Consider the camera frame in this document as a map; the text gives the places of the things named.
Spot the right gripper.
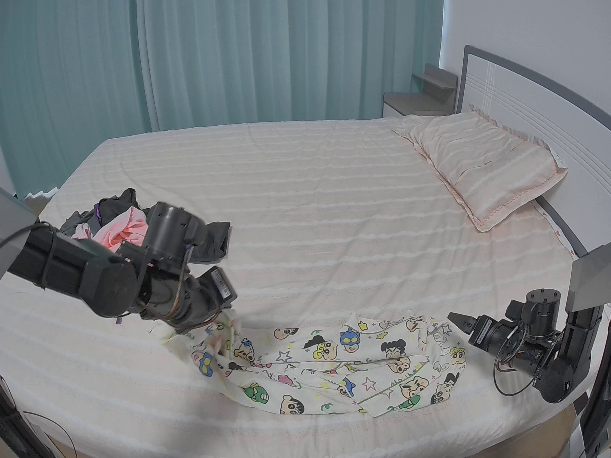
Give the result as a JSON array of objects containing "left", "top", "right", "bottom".
[{"left": 449, "top": 311, "right": 510, "bottom": 353}]

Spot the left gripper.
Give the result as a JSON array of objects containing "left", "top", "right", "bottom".
[{"left": 184, "top": 266, "right": 238, "bottom": 330}]

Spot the white printed pyjama top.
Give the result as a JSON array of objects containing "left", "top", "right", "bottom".
[{"left": 150, "top": 306, "right": 467, "bottom": 419}]

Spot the pile of clothes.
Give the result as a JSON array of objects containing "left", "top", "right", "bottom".
[{"left": 60, "top": 188, "right": 232, "bottom": 263}]

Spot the bed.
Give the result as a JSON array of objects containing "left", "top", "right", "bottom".
[{"left": 0, "top": 45, "right": 611, "bottom": 458}]

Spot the pink striped pillow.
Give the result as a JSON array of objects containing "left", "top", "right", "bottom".
[{"left": 391, "top": 105, "right": 569, "bottom": 232}]

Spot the grey bedside table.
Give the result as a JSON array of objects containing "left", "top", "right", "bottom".
[{"left": 382, "top": 62, "right": 458, "bottom": 118}]

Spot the blue-green curtain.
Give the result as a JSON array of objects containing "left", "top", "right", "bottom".
[
  {"left": 0, "top": 0, "right": 153, "bottom": 200},
  {"left": 136, "top": 0, "right": 447, "bottom": 132}
]

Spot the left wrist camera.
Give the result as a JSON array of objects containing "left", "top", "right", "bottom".
[{"left": 184, "top": 212, "right": 211, "bottom": 256}]

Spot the black cable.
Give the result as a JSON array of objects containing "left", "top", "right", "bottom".
[{"left": 493, "top": 350, "right": 542, "bottom": 397}]

